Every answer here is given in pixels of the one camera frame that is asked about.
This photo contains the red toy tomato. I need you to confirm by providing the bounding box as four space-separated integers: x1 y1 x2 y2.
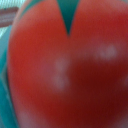
7 0 128 128

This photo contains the brown toy sausage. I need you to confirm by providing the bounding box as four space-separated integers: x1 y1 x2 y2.
0 7 24 28

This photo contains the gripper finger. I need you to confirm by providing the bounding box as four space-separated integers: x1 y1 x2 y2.
0 33 19 128

